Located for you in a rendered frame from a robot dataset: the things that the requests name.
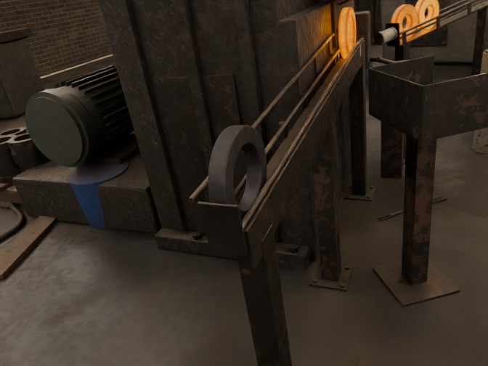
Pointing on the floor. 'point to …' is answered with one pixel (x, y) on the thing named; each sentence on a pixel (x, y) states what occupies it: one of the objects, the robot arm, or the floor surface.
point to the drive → (86, 152)
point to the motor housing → (391, 152)
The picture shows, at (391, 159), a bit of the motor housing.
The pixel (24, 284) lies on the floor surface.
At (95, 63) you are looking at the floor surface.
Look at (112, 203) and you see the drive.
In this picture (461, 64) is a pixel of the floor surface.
